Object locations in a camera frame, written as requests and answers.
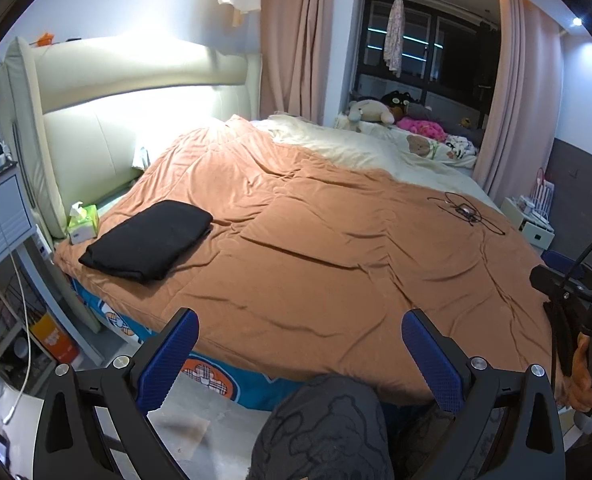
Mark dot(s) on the orange blanket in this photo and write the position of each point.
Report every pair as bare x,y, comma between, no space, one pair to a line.
326,260

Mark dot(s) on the black pants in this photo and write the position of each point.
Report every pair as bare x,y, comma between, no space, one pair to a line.
145,240

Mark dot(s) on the pink plush cloth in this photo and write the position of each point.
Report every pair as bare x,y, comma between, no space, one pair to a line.
421,127

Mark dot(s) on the person's leg in grey trousers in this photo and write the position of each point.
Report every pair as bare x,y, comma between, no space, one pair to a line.
326,435

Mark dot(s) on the black and white spotted plush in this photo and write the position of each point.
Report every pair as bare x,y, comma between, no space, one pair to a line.
458,149

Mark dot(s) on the grey elephant plush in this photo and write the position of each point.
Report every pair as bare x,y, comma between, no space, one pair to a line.
371,110

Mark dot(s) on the pink and white rack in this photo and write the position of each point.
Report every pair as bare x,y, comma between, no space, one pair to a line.
543,195

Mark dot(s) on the pink curtain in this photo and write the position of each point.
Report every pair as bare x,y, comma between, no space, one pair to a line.
521,100
301,35

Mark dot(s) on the grey bedside cabinet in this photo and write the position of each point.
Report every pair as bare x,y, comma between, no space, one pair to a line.
0,210

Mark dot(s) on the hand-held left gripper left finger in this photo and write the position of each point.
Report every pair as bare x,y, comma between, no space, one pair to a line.
168,355

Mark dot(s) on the green tissue box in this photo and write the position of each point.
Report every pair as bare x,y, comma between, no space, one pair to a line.
83,227

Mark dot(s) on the small orange object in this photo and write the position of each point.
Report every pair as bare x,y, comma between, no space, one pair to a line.
43,39

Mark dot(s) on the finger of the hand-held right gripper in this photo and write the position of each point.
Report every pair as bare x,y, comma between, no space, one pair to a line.
548,282
563,261

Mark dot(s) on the orange box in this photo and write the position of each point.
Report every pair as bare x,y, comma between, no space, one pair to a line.
53,337

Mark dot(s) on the cream padded headboard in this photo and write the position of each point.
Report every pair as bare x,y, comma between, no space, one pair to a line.
100,150

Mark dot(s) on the cream bed quilt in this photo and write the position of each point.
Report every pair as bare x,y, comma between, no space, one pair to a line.
351,150

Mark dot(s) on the hanging floral garment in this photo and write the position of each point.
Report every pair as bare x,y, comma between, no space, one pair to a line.
393,35

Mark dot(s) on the black plush toy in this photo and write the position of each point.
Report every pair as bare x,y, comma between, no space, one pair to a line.
398,100

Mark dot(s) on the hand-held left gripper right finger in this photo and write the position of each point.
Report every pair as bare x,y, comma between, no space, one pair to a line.
433,355

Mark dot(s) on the white nightstand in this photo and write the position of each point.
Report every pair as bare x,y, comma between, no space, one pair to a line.
536,232

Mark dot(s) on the ceiling spot light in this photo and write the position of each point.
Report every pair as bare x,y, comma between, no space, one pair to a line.
577,22

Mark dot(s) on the small yellow toy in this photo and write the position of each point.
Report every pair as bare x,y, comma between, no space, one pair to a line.
466,122

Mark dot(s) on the person's right hand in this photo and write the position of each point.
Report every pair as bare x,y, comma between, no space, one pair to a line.
581,385

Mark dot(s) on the dark window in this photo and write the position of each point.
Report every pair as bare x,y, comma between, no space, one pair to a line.
451,50

